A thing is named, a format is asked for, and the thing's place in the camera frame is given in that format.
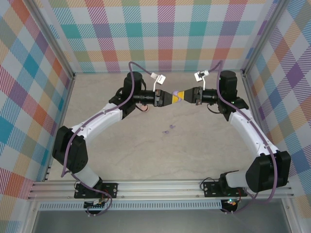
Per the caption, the right black mount plate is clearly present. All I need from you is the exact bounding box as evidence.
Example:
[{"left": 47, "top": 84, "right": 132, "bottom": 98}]
[{"left": 203, "top": 181, "right": 248, "bottom": 198}]

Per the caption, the aluminium frame post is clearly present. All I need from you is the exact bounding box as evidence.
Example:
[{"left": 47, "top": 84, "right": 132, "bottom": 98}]
[
  {"left": 242, "top": 0, "right": 292, "bottom": 78},
  {"left": 29, "top": 0, "right": 76, "bottom": 81}
]

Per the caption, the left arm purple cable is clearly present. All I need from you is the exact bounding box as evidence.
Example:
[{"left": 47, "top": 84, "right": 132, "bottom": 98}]
[{"left": 60, "top": 62, "right": 154, "bottom": 216}]

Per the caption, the right small circuit board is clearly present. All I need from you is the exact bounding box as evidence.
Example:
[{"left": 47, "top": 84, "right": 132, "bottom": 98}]
[{"left": 221, "top": 198, "right": 240, "bottom": 212}]

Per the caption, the left small circuit board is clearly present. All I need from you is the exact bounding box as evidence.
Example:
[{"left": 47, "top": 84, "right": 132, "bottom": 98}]
[{"left": 84, "top": 199, "right": 109, "bottom": 212}]

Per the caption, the perforated grey cable duct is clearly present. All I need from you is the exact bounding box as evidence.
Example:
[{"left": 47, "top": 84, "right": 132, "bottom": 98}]
[{"left": 38, "top": 199, "right": 224, "bottom": 212}]

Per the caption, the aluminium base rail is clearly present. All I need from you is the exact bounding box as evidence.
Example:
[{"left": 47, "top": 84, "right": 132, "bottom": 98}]
[{"left": 27, "top": 179, "right": 294, "bottom": 202}]

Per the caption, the left black mount plate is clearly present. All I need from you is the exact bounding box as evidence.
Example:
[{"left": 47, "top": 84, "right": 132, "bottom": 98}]
[{"left": 73, "top": 182, "right": 119, "bottom": 199}]

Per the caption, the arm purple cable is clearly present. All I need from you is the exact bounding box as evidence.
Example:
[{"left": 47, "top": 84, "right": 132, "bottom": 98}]
[
  {"left": 60, "top": 62, "right": 154, "bottom": 216},
  {"left": 207, "top": 60, "right": 278, "bottom": 216}
]

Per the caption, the black mount plate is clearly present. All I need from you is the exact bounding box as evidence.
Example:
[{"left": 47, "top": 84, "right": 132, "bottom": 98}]
[
  {"left": 73, "top": 182, "right": 119, "bottom": 199},
  {"left": 203, "top": 181, "right": 248, "bottom": 198}
]

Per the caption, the left aluminium frame post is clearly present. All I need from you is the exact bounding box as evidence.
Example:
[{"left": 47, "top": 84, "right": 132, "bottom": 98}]
[{"left": 29, "top": 0, "right": 76, "bottom": 81}]

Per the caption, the right aluminium frame post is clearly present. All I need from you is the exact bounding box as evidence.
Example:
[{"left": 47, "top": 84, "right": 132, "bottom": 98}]
[{"left": 242, "top": 0, "right": 292, "bottom": 78}]

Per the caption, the small circuit board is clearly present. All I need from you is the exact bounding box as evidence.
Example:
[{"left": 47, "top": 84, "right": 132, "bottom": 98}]
[
  {"left": 221, "top": 198, "right": 240, "bottom": 212},
  {"left": 84, "top": 199, "right": 109, "bottom": 212}
]

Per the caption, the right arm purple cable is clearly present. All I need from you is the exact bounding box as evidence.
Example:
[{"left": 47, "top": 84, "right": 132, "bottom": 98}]
[{"left": 207, "top": 60, "right": 278, "bottom": 216}]

